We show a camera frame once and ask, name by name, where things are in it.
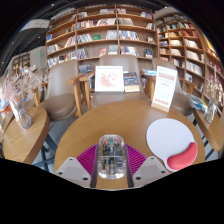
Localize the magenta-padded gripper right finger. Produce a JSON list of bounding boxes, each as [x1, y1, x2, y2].
[[124, 143, 171, 189]]

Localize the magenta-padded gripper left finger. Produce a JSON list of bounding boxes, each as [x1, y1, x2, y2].
[[54, 143, 100, 189]]

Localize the transparent computer mouse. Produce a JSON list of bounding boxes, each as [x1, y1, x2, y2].
[[97, 134, 128, 180]]

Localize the white mouse pad red rest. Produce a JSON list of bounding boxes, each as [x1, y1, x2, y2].
[[146, 118, 199, 173]]

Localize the round wooden side table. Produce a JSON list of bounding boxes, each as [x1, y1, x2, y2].
[[193, 108, 224, 153], [0, 106, 51, 165]]

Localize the beige wooden-armed armchair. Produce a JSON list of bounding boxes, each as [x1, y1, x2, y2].
[[79, 54, 154, 111], [151, 58, 194, 116], [33, 59, 86, 122]]

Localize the glass vase pink dried flowers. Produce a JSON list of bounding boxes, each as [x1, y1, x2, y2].
[[2, 64, 44, 130]]

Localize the glass vase beige dried flowers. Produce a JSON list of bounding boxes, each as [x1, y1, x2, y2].
[[203, 73, 224, 125]]

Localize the colourful magazine stack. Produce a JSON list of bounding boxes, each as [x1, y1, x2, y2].
[[186, 93, 208, 114]]

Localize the white red table sign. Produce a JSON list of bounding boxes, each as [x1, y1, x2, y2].
[[150, 65, 178, 113]]

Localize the small white table sign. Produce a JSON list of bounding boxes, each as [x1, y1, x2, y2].
[[9, 99, 20, 122]]

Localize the dark cover book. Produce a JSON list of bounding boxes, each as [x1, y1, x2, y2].
[[123, 71, 141, 93]]

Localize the light blue book stack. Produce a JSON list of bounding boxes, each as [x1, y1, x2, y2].
[[143, 68, 158, 77]]

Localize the white floral picture board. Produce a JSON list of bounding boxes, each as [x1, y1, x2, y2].
[[94, 65, 125, 93]]

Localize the small distant bookshelf unit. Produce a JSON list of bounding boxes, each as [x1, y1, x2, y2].
[[11, 53, 32, 76]]

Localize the curved wooden bookshelf unit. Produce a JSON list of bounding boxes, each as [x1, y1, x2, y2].
[[154, 13, 224, 111]]

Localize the wide wooden bookshelf unit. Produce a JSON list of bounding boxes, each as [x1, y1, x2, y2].
[[44, 3, 157, 73]]

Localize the white hanging ceiling panel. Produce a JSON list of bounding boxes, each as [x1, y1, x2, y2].
[[19, 18, 51, 33]]

